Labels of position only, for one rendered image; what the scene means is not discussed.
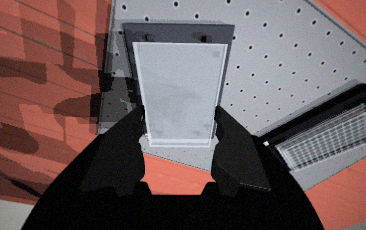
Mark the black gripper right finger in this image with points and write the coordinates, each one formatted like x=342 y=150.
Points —
x=245 y=169

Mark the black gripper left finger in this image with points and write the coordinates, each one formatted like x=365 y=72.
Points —
x=108 y=168

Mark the grey perforated base plate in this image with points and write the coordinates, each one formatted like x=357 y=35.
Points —
x=288 y=58

